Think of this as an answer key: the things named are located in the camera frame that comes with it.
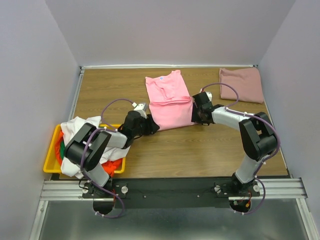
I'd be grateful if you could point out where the white t-shirt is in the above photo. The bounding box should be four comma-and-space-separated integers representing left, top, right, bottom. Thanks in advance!
60, 116, 130, 179

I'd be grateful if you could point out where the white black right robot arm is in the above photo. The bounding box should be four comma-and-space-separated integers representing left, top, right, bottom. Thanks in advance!
191, 92, 280, 194

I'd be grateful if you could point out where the folded dusty pink t-shirt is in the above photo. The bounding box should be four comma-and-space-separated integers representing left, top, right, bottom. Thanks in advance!
219, 67, 264, 104

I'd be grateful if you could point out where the light pink t-shirt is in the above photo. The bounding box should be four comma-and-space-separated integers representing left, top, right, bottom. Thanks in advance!
145, 70, 194, 131

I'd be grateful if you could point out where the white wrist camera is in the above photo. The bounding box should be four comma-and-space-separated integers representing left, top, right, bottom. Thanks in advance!
200, 88, 213, 102
132, 102, 148, 119

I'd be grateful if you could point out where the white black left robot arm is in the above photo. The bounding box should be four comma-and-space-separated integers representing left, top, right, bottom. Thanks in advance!
64, 110, 160, 194

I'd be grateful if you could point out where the orange t-shirt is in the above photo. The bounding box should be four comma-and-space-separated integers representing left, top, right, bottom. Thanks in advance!
54, 130, 123, 177

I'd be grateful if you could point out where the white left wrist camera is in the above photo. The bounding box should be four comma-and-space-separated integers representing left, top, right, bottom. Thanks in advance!
132, 102, 148, 119

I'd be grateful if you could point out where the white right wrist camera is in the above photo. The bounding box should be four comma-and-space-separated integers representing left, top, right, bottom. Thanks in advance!
200, 88, 213, 102

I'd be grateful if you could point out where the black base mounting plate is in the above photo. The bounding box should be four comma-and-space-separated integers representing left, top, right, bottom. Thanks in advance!
81, 177, 266, 217

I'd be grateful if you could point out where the green t-shirt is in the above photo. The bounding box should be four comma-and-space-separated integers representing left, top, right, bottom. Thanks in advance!
59, 141, 66, 159

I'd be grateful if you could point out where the yellow plastic bin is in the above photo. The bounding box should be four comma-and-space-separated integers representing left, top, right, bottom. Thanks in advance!
43, 123, 127, 174

